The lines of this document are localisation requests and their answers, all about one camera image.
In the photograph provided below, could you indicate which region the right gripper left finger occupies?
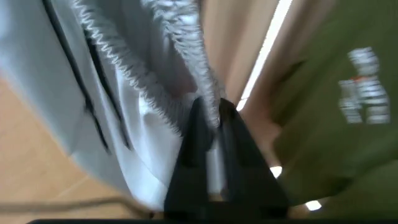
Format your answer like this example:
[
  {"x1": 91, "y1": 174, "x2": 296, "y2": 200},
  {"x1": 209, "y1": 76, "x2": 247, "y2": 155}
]
[{"x1": 164, "y1": 96, "x2": 217, "y2": 218}]

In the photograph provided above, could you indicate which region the green printed shirt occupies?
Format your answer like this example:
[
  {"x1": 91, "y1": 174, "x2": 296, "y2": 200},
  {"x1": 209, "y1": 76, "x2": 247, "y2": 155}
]
[{"x1": 270, "y1": 0, "x2": 398, "y2": 220}]

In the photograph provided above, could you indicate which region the pale grey garment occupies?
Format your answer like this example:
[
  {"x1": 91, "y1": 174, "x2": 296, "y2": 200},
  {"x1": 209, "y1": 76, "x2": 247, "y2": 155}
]
[{"x1": 0, "y1": 0, "x2": 229, "y2": 212}]

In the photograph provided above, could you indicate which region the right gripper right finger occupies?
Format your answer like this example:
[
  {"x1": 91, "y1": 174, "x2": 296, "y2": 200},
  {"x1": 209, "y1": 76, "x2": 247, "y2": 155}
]
[{"x1": 217, "y1": 98, "x2": 289, "y2": 218}]

